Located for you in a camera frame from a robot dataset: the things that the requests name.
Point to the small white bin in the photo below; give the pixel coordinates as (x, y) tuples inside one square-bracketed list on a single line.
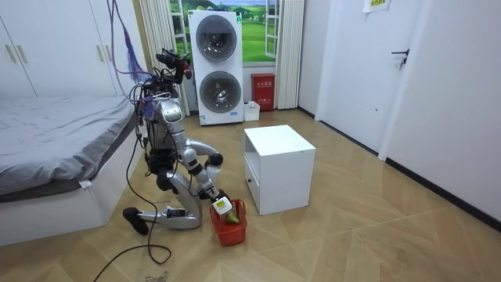
[(251, 112)]

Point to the landscape window poster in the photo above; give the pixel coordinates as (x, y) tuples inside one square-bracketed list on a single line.
[(254, 35)]

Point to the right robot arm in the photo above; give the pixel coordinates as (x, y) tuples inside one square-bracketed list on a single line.
[(181, 135)]

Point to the robot body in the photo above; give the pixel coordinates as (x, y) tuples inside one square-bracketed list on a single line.
[(159, 129)]

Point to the white bedside cabinet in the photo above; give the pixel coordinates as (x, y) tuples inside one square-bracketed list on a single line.
[(282, 172)]

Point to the red plastic basket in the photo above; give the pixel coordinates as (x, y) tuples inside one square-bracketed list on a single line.
[(231, 233)]

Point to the green soft toy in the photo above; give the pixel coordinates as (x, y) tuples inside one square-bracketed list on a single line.
[(232, 219)]

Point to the white wardrobe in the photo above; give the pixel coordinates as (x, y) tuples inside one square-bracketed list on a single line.
[(58, 47)]

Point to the robot legs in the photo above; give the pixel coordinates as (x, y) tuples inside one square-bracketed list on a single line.
[(188, 199)]

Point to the white pleated curtain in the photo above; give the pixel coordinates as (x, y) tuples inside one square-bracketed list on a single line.
[(289, 55), (156, 31)]

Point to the white door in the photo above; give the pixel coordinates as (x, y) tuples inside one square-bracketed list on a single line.
[(364, 78)]

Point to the grey bed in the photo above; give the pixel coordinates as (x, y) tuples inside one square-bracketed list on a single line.
[(51, 141)]

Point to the white washing machine tower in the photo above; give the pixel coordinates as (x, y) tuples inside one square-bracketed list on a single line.
[(216, 66)]

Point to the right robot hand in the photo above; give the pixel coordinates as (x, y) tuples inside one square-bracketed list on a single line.
[(223, 204)]

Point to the paper wall sign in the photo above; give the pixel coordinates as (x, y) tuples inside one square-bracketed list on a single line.
[(375, 4)]

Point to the red fire equipment box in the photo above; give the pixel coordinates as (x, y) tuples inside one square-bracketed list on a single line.
[(263, 92)]

